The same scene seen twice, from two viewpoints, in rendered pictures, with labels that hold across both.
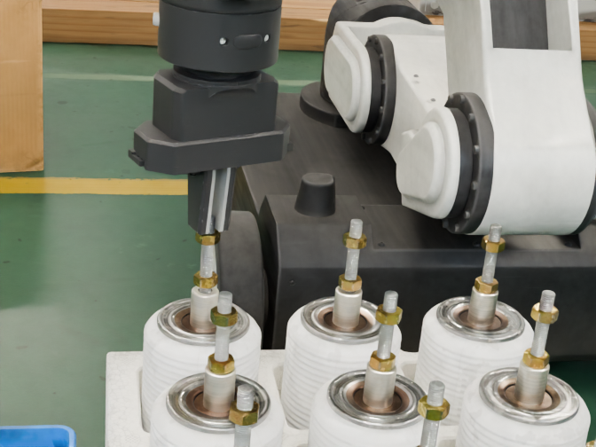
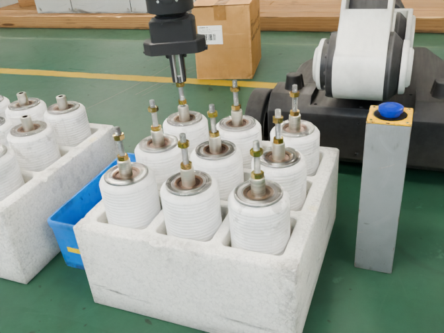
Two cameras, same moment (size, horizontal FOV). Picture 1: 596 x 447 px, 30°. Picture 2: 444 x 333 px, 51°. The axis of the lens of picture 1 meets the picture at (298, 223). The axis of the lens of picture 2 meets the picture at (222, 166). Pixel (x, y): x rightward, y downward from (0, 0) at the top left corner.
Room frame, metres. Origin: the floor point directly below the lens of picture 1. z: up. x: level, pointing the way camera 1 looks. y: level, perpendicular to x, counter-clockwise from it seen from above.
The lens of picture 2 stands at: (0.09, -0.51, 0.64)
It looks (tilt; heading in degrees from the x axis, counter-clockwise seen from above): 29 degrees down; 35
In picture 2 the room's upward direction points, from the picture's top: 5 degrees counter-clockwise
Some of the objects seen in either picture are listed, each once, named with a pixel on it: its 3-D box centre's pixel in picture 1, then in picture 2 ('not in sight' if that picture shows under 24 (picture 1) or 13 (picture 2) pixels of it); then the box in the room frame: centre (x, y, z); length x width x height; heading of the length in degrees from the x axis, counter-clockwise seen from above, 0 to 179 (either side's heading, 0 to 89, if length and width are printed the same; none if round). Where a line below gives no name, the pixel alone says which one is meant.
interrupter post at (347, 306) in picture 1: (347, 307); (236, 117); (0.82, -0.05, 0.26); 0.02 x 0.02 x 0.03
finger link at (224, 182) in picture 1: (224, 190); (184, 65); (0.80, 0.06, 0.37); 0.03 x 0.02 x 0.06; 33
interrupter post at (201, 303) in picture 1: (204, 308); (184, 113); (0.79, 0.07, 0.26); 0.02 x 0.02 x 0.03
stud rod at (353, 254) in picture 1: (352, 262); (235, 98); (0.82, -0.05, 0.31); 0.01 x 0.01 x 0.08
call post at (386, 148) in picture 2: not in sight; (381, 193); (0.83, -0.34, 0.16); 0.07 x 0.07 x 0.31; 11
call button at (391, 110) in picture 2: not in sight; (390, 111); (0.83, -0.34, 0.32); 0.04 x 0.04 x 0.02
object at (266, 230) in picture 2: not in sight; (260, 240); (0.61, -0.21, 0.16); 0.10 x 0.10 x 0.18
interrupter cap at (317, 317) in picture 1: (345, 320); (237, 123); (0.82, -0.05, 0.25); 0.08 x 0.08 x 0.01
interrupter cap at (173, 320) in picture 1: (203, 322); (184, 118); (0.79, 0.07, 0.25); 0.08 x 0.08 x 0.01
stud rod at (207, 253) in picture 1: (207, 259); (181, 93); (0.79, 0.07, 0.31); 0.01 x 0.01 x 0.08
